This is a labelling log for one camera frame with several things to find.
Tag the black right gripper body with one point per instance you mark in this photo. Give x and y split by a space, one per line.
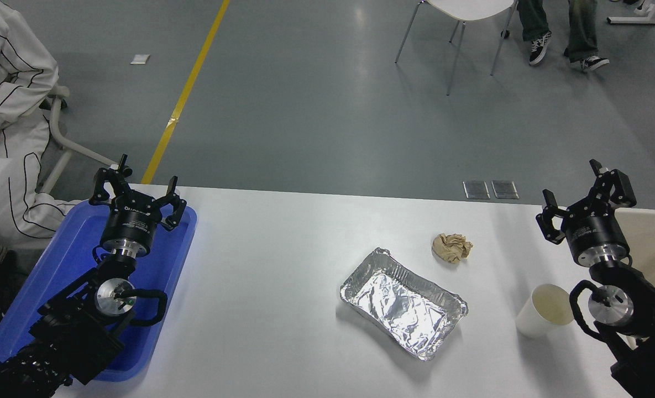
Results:
595 232

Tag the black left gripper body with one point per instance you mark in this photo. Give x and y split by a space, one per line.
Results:
131 224

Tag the white paper cup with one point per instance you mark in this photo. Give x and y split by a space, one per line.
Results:
537 323

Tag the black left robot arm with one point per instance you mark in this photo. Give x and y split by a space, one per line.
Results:
78 331

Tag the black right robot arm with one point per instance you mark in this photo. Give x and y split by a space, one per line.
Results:
648 309

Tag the grey floor outlet plate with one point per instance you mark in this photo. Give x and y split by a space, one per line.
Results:
505 189
476 189

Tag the grey white office chair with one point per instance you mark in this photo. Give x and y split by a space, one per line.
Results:
56 127

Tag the blue plastic tray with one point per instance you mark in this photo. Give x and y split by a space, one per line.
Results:
67 254

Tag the crumpled tan paper ball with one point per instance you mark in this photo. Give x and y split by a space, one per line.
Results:
451 247

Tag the person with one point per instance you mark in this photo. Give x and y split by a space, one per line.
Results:
581 27
12 66

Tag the silver foil tray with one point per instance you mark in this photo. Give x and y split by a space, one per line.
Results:
402 307

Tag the white desk base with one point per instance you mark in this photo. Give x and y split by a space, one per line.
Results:
645 20

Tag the white chair with metal legs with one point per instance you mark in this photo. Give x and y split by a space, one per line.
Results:
471 8

